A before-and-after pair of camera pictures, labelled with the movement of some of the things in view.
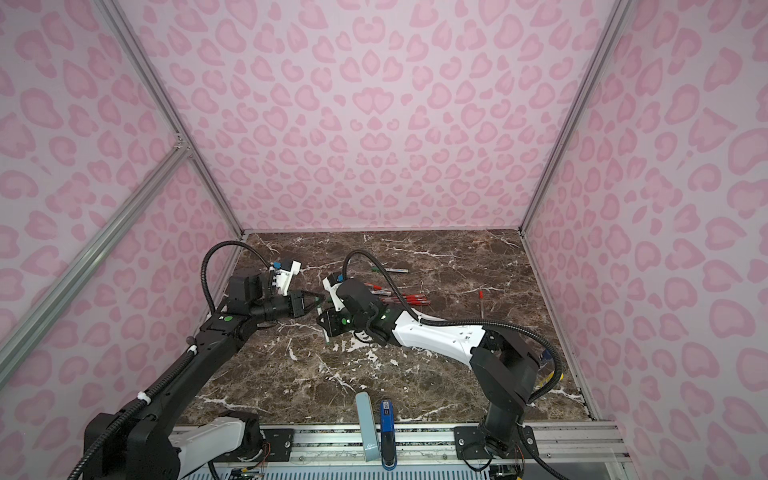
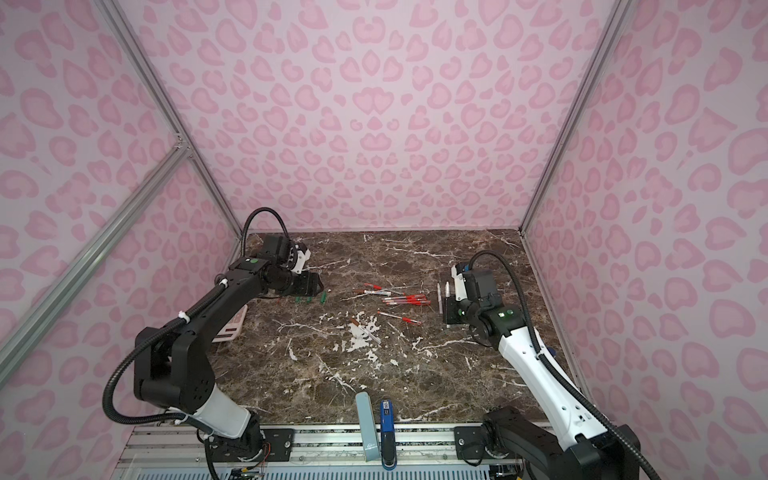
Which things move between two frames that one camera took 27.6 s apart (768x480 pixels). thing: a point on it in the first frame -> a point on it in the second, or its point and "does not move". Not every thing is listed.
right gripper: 332,326 -> 449,308
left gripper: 296,303 -> 309,284
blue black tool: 388,436 does not move
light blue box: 366,424 does not move
